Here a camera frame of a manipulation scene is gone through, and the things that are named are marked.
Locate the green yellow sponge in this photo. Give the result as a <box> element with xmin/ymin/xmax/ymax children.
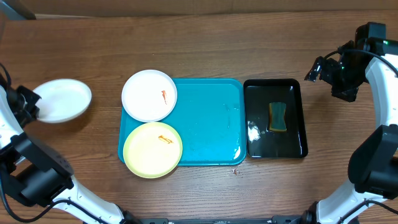
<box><xmin>269</xmin><ymin>102</ymin><xmax>287</xmax><ymax>133</ymax></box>

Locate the yellow plate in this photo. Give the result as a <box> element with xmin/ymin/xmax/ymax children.
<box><xmin>123</xmin><ymin>122</ymin><xmax>183</xmax><ymax>179</ymax></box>

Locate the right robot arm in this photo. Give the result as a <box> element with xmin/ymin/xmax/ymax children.
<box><xmin>292</xmin><ymin>22</ymin><xmax>397</xmax><ymax>223</ymax></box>

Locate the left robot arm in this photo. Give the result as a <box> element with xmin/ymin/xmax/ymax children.
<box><xmin>1</xmin><ymin>83</ymin><xmax>140</xmax><ymax>223</ymax></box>

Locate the black tray with water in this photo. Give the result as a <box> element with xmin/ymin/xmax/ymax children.
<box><xmin>243</xmin><ymin>78</ymin><xmax>308</xmax><ymax>159</ymax></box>

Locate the teal plastic tray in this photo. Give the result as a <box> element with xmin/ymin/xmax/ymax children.
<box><xmin>118</xmin><ymin>78</ymin><xmax>248</xmax><ymax>167</ymax></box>

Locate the dark object top left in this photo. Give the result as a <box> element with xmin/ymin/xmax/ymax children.
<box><xmin>1</xmin><ymin>0</ymin><xmax>36</xmax><ymax>20</ymax></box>

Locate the white plate with sauce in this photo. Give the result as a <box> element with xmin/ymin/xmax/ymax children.
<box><xmin>121</xmin><ymin>70</ymin><xmax>178</xmax><ymax>123</ymax></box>

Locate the small debris on table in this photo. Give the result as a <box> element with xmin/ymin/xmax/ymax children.
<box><xmin>232</xmin><ymin>166</ymin><xmax>239</xmax><ymax>175</ymax></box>

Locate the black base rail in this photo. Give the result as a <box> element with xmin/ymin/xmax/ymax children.
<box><xmin>137</xmin><ymin>215</ymin><xmax>317</xmax><ymax>224</ymax></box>

